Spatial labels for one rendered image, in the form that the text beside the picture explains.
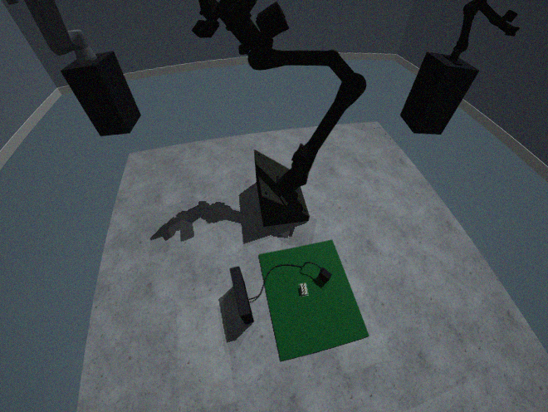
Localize green circuit board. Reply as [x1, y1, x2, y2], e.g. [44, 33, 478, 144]
[258, 239, 369, 361]

